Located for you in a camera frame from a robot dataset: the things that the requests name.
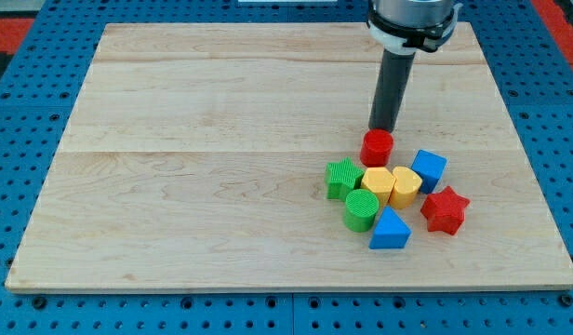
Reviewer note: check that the blue cube block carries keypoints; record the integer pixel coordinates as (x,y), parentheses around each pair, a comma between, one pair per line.
(430,167)

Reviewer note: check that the green star block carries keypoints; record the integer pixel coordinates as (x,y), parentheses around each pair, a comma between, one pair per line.
(341,178)

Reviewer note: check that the green cylinder block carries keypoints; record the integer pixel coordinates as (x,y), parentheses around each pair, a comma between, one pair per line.
(361,208)

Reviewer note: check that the light wooden board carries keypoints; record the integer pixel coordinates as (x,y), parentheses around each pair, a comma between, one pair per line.
(194,159)

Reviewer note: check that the red cylinder block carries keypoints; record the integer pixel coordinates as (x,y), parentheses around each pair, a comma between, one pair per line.
(376,148)

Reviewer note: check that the yellow hexagon block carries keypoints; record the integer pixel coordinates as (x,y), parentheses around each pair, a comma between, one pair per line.
(380,182)

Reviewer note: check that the yellow heart block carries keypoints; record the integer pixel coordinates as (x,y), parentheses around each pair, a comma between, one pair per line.
(406,186)

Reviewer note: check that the blue triangle block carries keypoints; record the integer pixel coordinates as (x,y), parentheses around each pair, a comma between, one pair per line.
(390,232)

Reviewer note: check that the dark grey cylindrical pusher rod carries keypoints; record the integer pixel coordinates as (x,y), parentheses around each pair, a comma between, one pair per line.
(390,90)

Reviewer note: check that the red star block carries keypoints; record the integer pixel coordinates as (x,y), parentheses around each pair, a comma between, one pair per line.
(444,211)

